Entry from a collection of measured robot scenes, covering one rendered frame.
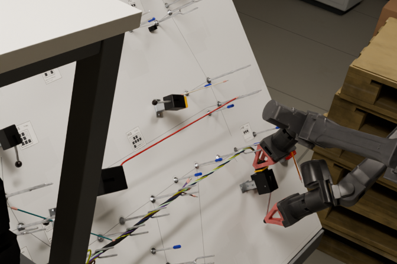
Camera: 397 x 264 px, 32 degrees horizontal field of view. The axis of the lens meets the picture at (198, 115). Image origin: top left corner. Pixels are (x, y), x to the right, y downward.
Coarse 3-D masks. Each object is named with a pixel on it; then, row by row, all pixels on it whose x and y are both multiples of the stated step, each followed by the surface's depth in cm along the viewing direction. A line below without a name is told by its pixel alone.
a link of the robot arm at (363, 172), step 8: (392, 136) 180; (368, 160) 178; (360, 168) 178; (368, 168) 177; (376, 168) 177; (384, 168) 178; (352, 176) 177; (360, 176) 177; (368, 176) 176; (376, 176) 177; (360, 184) 176; (368, 184) 176; (360, 192) 175; (344, 200) 175; (352, 200) 175
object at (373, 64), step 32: (384, 32) 354; (352, 64) 309; (384, 64) 316; (352, 96) 312; (384, 96) 326; (352, 128) 321; (384, 128) 335; (352, 160) 331; (384, 192) 348; (352, 224) 343; (384, 224) 329; (352, 256) 348; (384, 256) 335
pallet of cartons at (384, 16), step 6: (390, 0) 509; (396, 0) 512; (384, 6) 492; (390, 6) 495; (396, 6) 498; (384, 12) 491; (390, 12) 489; (396, 12) 487; (384, 18) 492; (396, 18) 488; (378, 24) 496; (384, 24) 494; (378, 30) 497
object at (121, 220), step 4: (156, 208) 148; (160, 208) 147; (148, 212) 149; (136, 216) 152; (140, 216) 151; (144, 216) 150; (156, 216) 149; (160, 216) 148; (120, 220) 155; (124, 220) 154; (128, 220) 154
